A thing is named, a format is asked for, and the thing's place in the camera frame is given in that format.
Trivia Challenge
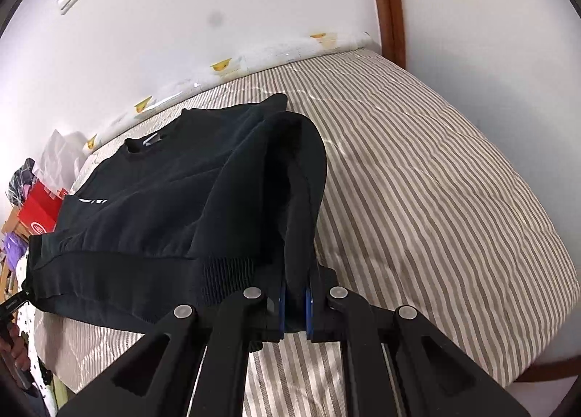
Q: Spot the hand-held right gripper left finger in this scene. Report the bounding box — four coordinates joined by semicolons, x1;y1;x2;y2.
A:
57;286;288;417

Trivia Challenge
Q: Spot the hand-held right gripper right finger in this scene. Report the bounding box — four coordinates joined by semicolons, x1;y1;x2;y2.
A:
305;286;532;417

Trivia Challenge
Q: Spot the black sweatshirt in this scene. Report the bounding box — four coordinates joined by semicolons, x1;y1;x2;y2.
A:
25;92;339;345

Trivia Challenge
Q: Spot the person's left hand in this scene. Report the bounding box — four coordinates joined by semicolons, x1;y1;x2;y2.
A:
0;321;32;375

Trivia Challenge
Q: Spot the purple cloth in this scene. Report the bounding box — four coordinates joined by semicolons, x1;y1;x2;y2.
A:
0;235;25;269

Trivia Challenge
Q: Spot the wooden chair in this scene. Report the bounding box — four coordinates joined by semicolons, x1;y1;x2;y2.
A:
0;210;21;295

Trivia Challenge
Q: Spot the red paper shopping bag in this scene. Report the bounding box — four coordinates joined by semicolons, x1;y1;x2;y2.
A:
18;182;69;236

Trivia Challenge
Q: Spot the plaid cloth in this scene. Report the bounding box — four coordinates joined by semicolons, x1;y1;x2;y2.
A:
5;157;37;209

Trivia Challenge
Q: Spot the white plastic bag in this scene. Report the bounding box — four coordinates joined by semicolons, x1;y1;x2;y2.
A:
38;129;89;195

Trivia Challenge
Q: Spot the striped quilt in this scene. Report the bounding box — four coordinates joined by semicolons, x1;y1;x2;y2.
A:
34;47;573;417

